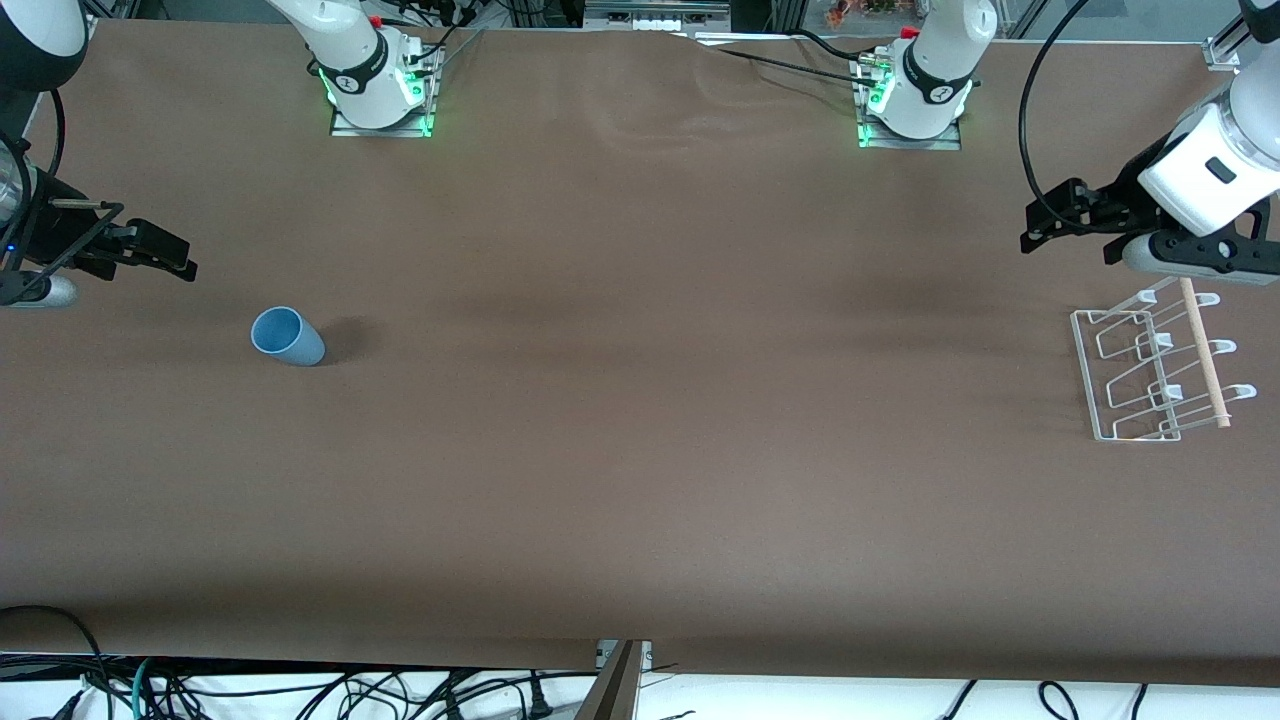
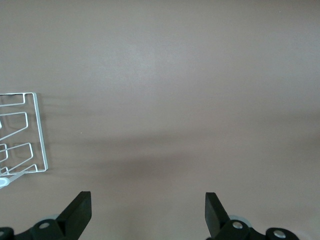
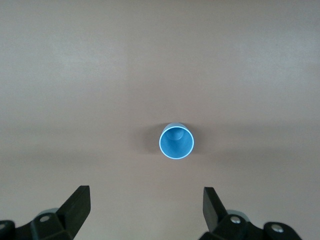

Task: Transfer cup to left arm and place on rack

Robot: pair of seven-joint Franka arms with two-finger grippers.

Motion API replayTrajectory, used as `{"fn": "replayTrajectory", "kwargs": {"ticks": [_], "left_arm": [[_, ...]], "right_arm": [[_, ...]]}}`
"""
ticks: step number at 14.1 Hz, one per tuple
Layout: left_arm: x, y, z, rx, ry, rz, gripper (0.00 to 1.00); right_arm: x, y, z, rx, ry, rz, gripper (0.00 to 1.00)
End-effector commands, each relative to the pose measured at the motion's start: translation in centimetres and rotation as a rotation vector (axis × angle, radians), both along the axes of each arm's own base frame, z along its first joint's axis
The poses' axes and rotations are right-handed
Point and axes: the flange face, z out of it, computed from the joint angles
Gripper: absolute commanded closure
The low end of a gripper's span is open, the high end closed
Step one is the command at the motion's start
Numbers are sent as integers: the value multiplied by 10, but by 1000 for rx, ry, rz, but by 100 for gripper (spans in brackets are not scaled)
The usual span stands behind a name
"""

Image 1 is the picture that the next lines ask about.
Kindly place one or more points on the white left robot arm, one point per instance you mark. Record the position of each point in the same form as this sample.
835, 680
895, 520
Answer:
935, 70

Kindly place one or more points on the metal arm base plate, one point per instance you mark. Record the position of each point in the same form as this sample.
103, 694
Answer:
940, 144
345, 130

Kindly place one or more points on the white power strip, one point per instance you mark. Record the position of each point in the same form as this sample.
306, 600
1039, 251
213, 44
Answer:
655, 20

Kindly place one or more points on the aluminium frame profile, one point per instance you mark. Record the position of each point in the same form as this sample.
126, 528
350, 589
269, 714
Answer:
1225, 55

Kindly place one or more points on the blue plastic cup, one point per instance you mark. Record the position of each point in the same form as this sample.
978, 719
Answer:
300, 345

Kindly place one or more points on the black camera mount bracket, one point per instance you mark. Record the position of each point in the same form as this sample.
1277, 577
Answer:
1215, 255

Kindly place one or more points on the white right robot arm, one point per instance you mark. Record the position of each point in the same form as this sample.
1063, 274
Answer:
355, 60

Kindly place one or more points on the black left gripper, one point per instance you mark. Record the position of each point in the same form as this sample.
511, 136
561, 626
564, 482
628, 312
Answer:
1112, 208

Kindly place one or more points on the wooden rack rod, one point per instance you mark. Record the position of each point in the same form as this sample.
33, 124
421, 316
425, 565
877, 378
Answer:
1204, 350

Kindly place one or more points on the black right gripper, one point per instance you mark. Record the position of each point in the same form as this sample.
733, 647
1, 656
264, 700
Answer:
62, 250

